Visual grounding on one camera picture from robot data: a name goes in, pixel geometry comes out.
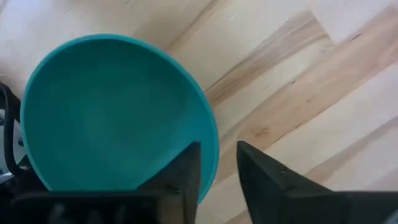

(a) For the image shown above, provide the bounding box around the teal bowl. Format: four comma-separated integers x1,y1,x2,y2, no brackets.
20,33,220,205

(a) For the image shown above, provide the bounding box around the black cable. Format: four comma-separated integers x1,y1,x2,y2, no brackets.
0,83,23,175

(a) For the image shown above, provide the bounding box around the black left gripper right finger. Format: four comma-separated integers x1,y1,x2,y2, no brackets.
236,140,398,224

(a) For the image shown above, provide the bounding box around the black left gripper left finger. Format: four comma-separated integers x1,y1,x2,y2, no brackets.
136,141,203,224

